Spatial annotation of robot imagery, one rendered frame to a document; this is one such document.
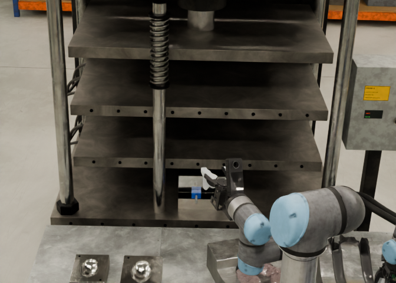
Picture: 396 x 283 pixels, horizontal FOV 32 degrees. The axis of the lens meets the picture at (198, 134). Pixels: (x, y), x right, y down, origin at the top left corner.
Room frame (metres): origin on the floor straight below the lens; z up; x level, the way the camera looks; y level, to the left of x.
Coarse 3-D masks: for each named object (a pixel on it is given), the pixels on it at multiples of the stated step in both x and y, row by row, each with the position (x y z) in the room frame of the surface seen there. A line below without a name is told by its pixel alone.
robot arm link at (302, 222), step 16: (304, 192) 1.40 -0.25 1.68; (320, 192) 1.40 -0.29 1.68; (336, 192) 1.40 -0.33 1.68; (272, 208) 1.40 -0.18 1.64; (288, 208) 1.35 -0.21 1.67; (304, 208) 1.34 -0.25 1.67; (320, 208) 1.35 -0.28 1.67; (336, 208) 1.36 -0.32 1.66; (272, 224) 1.38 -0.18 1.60; (288, 224) 1.33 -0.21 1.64; (304, 224) 1.32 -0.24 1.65; (320, 224) 1.33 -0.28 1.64; (336, 224) 1.35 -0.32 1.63; (288, 240) 1.31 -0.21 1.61; (304, 240) 1.32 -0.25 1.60; (320, 240) 1.34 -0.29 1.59; (288, 256) 1.36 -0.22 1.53; (304, 256) 1.33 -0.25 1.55; (288, 272) 1.35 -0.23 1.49; (304, 272) 1.34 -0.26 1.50
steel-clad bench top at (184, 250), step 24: (48, 240) 2.41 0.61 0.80; (72, 240) 2.42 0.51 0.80; (96, 240) 2.42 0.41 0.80; (120, 240) 2.43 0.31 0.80; (144, 240) 2.43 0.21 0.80; (168, 240) 2.44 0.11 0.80; (192, 240) 2.44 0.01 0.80; (216, 240) 2.45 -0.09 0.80; (384, 240) 2.48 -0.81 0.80; (48, 264) 2.25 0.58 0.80; (72, 264) 2.25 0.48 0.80; (120, 264) 2.26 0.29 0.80; (168, 264) 2.27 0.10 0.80; (192, 264) 2.28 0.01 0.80
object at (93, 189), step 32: (96, 192) 2.82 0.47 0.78; (128, 192) 2.83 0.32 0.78; (256, 192) 2.87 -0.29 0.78; (288, 192) 2.87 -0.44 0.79; (64, 224) 2.60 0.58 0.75; (96, 224) 2.61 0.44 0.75; (128, 224) 2.61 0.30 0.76; (160, 224) 2.61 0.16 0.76; (192, 224) 2.61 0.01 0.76; (224, 224) 2.61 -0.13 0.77
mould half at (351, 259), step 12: (336, 240) 2.39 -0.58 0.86; (360, 240) 2.39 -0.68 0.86; (372, 240) 2.39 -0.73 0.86; (324, 252) 2.21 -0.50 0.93; (348, 252) 2.21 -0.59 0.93; (372, 252) 2.21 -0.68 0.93; (324, 264) 2.16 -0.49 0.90; (348, 264) 2.17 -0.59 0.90; (360, 264) 2.17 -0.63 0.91; (372, 264) 2.17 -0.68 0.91; (324, 276) 2.12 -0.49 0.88; (348, 276) 2.12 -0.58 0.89; (360, 276) 2.12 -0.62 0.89
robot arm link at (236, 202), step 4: (240, 196) 1.71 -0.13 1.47; (244, 196) 1.71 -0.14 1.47; (232, 200) 1.70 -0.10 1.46; (236, 200) 1.70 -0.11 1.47; (240, 200) 1.69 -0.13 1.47; (244, 200) 1.69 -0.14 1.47; (248, 200) 1.69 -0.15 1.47; (232, 204) 1.69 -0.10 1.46; (236, 204) 1.68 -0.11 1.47; (240, 204) 1.68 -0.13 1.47; (228, 208) 1.70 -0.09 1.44; (232, 208) 1.68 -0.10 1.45; (236, 208) 1.71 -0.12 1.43; (228, 212) 1.70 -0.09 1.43; (232, 212) 1.67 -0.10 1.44; (232, 216) 1.67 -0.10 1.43
